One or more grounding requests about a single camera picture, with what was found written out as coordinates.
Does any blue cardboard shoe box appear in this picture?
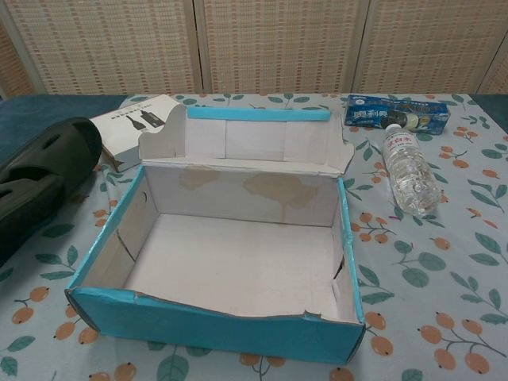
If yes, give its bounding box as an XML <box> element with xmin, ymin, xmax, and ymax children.
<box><xmin>64</xmin><ymin>103</ymin><xmax>367</xmax><ymax>353</ymax></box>

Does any black shoe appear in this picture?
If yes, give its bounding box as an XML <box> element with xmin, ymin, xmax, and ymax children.
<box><xmin>0</xmin><ymin>116</ymin><xmax>103</xmax><ymax>267</ymax></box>

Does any blue snack package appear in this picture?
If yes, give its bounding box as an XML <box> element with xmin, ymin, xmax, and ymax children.
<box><xmin>343</xmin><ymin>94</ymin><xmax>451</xmax><ymax>136</ymax></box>

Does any white product box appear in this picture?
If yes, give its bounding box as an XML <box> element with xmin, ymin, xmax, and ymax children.
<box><xmin>89</xmin><ymin>94</ymin><xmax>180</xmax><ymax>173</ymax></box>

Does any clear plastic water bottle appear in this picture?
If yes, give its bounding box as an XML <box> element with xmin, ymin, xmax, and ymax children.
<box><xmin>382</xmin><ymin>123</ymin><xmax>441</xmax><ymax>217</ymax></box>

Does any bamboo folding screen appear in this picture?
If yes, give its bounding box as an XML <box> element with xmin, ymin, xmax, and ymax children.
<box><xmin>0</xmin><ymin>0</ymin><xmax>508</xmax><ymax>96</ymax></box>

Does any floral patterned tablecloth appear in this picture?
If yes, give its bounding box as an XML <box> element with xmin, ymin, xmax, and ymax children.
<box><xmin>0</xmin><ymin>93</ymin><xmax>508</xmax><ymax>381</ymax></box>

